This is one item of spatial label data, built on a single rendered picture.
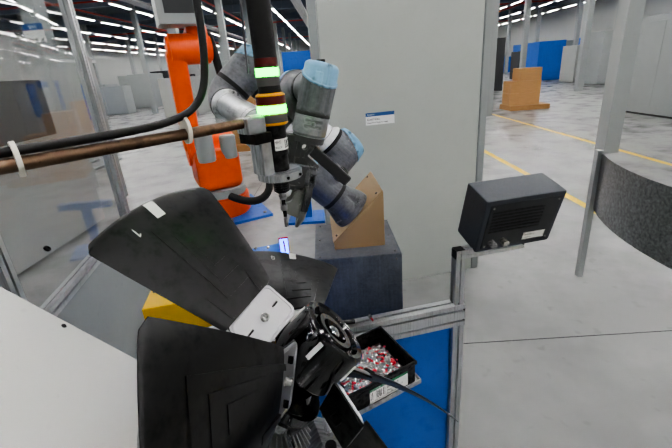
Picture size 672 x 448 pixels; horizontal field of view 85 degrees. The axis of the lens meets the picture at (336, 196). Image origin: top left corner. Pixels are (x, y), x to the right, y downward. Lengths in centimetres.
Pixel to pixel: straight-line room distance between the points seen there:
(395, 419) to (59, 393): 114
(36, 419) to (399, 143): 231
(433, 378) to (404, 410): 16
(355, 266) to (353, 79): 144
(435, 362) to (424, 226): 158
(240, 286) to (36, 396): 27
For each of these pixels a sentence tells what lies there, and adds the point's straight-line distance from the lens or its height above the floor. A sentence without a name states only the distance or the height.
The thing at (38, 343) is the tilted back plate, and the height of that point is 128.
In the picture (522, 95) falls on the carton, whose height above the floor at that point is 43.
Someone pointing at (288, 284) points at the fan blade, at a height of 119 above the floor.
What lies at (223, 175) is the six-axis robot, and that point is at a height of 55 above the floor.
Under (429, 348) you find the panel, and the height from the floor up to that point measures 70.
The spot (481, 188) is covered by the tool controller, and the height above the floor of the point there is 125.
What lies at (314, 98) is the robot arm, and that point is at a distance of 77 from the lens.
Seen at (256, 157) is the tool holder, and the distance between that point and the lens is 55.
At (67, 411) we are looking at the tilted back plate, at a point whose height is 122.
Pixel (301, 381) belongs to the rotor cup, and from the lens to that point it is 58.
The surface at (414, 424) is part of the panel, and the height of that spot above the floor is 37.
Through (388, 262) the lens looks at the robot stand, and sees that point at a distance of 129.
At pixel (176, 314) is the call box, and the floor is 104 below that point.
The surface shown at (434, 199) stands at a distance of 281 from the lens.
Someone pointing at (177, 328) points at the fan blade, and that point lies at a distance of 35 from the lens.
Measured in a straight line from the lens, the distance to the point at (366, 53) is 246.
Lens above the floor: 161
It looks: 19 degrees down
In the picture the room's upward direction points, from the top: 4 degrees counter-clockwise
